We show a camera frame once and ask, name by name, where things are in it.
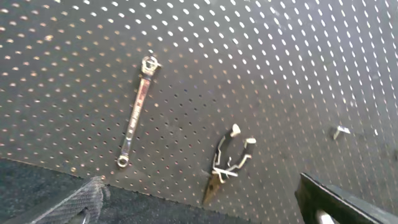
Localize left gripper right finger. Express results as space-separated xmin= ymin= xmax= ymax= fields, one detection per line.
xmin=294 ymin=172 xmax=398 ymax=224

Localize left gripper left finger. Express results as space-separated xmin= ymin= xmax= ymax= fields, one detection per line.
xmin=29 ymin=175 xmax=107 ymax=224

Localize wrench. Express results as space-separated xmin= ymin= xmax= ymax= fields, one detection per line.
xmin=116 ymin=55 xmax=162 ymax=169

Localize black pegboard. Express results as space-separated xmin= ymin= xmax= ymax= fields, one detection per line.
xmin=0 ymin=0 xmax=398 ymax=224

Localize metal hook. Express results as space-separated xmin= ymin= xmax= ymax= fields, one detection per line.
xmin=212 ymin=167 xmax=239 ymax=179
xmin=147 ymin=49 xmax=163 ymax=69
xmin=332 ymin=125 xmax=351 ymax=141

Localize black and white pliers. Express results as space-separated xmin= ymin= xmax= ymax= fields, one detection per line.
xmin=201 ymin=123 xmax=257 ymax=205

